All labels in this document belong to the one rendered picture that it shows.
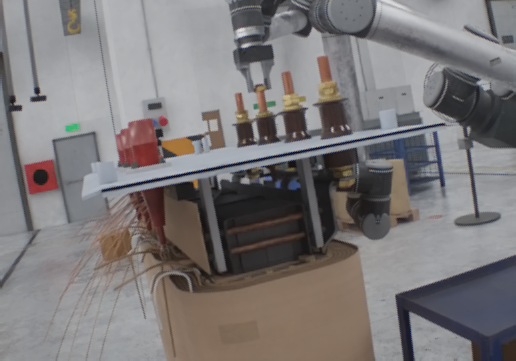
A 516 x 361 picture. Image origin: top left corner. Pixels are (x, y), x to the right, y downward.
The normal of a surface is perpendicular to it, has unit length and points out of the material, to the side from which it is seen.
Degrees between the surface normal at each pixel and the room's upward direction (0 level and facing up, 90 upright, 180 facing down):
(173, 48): 90
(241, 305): 90
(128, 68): 90
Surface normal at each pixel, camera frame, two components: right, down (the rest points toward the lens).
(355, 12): 0.10, 0.21
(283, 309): 0.31, 0.00
